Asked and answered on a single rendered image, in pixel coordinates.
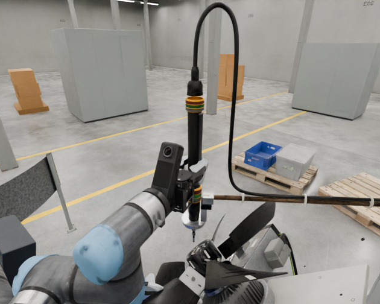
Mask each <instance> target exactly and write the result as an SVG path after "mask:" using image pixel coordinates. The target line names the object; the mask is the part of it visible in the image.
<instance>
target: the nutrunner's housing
mask: <svg viewBox="0 0 380 304"><path fill-rule="evenodd" d="M187 95H188V96H192V97H199V96H202V95H203V84H202V82H201V80H199V68H198V67H192V69H191V80H189V81H188V84H187ZM199 213H200V202H198V203H192V204H191V205H190V207H188V218H189V220H190V221H193V222H195V221H198V220H199Z"/></svg>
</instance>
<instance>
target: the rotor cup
mask: <svg viewBox="0 0 380 304"><path fill-rule="evenodd" d="M200 247H201V249H200V250H198V251H196V250H197V249H198V248H200ZM204 251H207V253H208V255H209V256H210V258H208V257H207V255H206V254H205V252H204ZM218 258H220V259H221V260H222V255H221V253H220V252H219V251H218V249H217V248H216V246H215V245H214V244H213V242H212V241H211V240H210V239H206V240H204V241H202V242H201V243H199V244H198V245H197V246H196V247H194V248H193V249H192V250H191V251H190V252H189V253H188V255H187V257H186V260H187V262H188V263H189V265H190V266H191V267H192V268H193V266H194V267H195V268H193V269H194V270H195V271H197V272H198V273H199V274H201V275H202V276H203V277H204V278H205V277H206V266H207V264H204V262H207V261H205V259H208V260H212V261H213V260H216V261H217V259H218ZM189 261H190V262H191V263H192V264H193V266H192V265H191V264H190V262H189ZM221 262H222V261H221ZM222 263H225V264H230V263H231V262H230V261H223V262H222ZM212 290H214V289H212ZM212 290H204V292H209V291H212Z"/></svg>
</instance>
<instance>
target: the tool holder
mask: <svg viewBox="0 0 380 304"><path fill-rule="evenodd" d="M203 193H209V194H210V196H209V197H208V196H202V197H201V212H200V213H199V220H198V221H195V222H193V221H190V220H189V218H188V211H187V212H186V213H184V214H183V216H182V223H183V225H184V226H185V227H187V228H189V229H199V228H201V227H203V226H204V225H205V222H206V221H207V210H212V204H214V192H203Z"/></svg>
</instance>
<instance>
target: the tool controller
mask: <svg viewBox="0 0 380 304"><path fill-rule="evenodd" d="M33 256H36V242H35V240H34V239H33V237H32V236H31V235H30V234H29V233H28V231H27V230H26V228H24V226H23V225H22V223H21V222H20V221H19V220H18V218H17V217H16V215H10V216H7V217H3V218H0V262H1V267H2V269H3V271H4V273H5V275H6V277H7V280H8V282H9V284H10V286H11V287H12V285H13V280H14V277H15V276H17V274H18V269H19V268H20V266H21V265H22V264H23V263H24V262H25V261H26V260H27V259H29V258H31V257H33Z"/></svg>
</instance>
